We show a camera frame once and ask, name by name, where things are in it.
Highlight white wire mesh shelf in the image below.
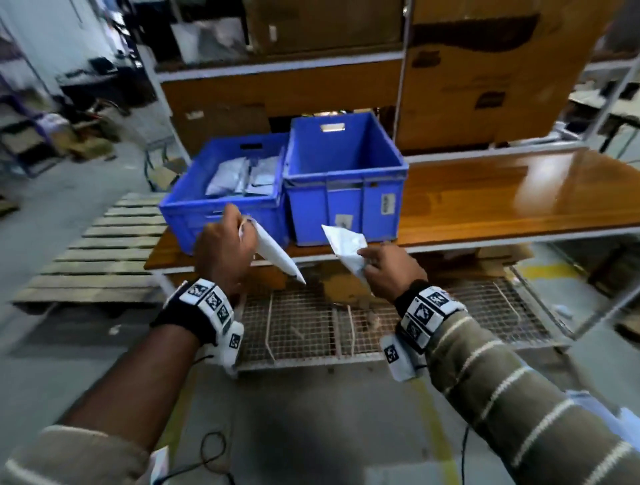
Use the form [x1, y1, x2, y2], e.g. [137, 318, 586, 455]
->
[235, 269, 571, 373]

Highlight large brown cardboard box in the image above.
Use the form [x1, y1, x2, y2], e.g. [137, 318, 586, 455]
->
[242, 0, 406, 56]

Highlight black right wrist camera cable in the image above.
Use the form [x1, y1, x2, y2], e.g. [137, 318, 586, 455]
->
[459, 424, 473, 485]

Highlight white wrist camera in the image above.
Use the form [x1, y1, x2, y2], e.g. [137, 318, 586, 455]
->
[209, 321, 245, 378]
[379, 333, 429, 383]

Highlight white open box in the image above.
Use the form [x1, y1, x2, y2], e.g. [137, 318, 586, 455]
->
[169, 17, 251, 66]

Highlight person's left forearm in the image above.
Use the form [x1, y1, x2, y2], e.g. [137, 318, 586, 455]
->
[0, 324, 201, 485]

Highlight black desk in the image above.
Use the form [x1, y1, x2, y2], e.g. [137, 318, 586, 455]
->
[55, 69, 131, 111]

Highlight open cardboard box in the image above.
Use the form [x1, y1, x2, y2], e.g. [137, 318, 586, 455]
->
[149, 165, 181, 191]

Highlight right wrist marker band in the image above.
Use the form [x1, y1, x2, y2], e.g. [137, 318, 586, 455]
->
[393, 279, 469, 356]

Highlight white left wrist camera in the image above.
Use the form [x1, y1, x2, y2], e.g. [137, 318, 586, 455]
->
[209, 321, 245, 378]

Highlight black left wrist camera cable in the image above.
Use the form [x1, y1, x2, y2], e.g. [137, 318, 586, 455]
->
[155, 432, 236, 485]

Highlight small closed cardboard box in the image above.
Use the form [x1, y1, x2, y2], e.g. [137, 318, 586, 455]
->
[67, 137, 113, 161]

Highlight flat cardboard sheet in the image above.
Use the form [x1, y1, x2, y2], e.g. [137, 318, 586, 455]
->
[172, 105, 273, 156]

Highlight wooden pallet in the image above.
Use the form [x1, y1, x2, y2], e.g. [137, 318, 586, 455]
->
[11, 192, 169, 313]

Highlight person's right forearm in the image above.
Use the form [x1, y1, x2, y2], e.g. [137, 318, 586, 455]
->
[425, 309, 640, 485]

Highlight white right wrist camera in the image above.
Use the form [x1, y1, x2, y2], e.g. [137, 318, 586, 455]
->
[379, 333, 429, 383]

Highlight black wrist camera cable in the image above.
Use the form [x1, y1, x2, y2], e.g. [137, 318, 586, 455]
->
[459, 424, 473, 485]
[155, 432, 236, 485]

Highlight white packet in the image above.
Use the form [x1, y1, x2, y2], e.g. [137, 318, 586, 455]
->
[239, 215, 307, 286]
[321, 225, 373, 290]

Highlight blue metal storage rack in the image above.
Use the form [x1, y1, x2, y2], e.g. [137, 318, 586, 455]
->
[0, 15, 61, 179]

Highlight person's left hand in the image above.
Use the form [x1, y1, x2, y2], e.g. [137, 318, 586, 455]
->
[193, 203, 259, 296]

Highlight person's right hand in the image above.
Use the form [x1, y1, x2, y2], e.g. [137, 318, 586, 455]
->
[357, 243, 429, 303]

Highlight pile of white mailer packets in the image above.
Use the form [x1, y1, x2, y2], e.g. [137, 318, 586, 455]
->
[567, 389, 640, 450]

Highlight perforated blue plastic crate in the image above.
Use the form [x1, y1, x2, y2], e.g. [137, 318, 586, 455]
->
[159, 132, 291, 256]

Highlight black metal frame table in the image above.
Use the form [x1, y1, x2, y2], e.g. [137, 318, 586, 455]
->
[569, 79, 640, 151]

